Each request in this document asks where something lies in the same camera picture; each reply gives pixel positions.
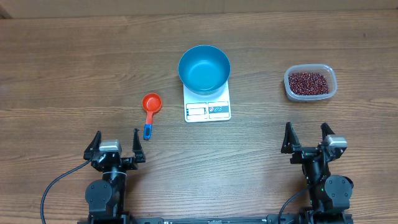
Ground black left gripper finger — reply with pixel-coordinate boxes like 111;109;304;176
132;128;146;163
83;131;101;161

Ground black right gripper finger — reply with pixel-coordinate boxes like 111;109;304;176
321;123;335;140
280;122;301;154

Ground red scoop blue handle tip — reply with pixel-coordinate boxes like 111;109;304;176
142;93;162;140

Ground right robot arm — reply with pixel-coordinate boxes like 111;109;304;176
277;122;354;223

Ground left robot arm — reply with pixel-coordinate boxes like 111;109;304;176
83;129;146;224

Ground white digital kitchen scale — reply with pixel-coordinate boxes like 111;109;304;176
183;82;231;123

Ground blue bowl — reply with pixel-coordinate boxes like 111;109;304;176
177;45;231;95

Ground red beans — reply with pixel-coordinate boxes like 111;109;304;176
288;72;329;95

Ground clear plastic container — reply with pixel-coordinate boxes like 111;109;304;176
284;63;338;101

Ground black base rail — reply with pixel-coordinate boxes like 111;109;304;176
77;213;354;224

